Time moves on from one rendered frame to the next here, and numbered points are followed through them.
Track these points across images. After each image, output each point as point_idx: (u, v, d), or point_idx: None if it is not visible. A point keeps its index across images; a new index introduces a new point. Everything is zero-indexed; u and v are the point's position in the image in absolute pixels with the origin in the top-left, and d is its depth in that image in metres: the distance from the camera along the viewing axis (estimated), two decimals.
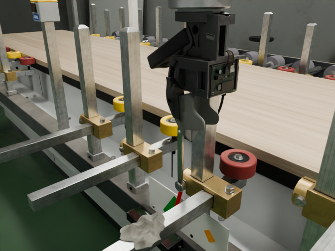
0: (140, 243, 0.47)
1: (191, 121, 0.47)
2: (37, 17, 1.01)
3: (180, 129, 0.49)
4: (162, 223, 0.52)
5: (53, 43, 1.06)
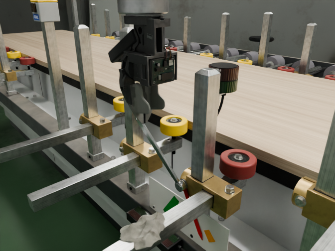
0: (140, 243, 0.47)
1: (140, 106, 0.57)
2: (37, 17, 1.01)
3: (133, 113, 0.59)
4: (162, 223, 0.52)
5: (53, 43, 1.06)
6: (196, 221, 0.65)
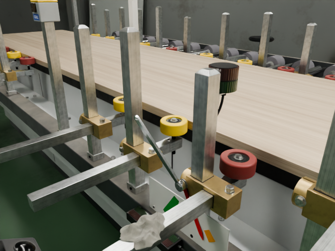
0: (140, 243, 0.47)
1: None
2: (37, 17, 1.01)
3: None
4: (162, 223, 0.52)
5: (53, 43, 1.06)
6: (197, 221, 0.65)
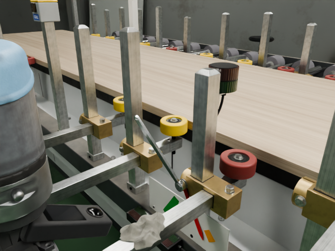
0: (140, 243, 0.47)
1: None
2: (37, 17, 1.01)
3: None
4: (162, 223, 0.52)
5: (53, 43, 1.06)
6: (197, 221, 0.65)
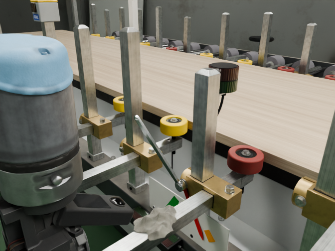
0: (154, 234, 0.48)
1: None
2: (37, 17, 1.01)
3: None
4: (174, 215, 0.54)
5: None
6: (197, 221, 0.65)
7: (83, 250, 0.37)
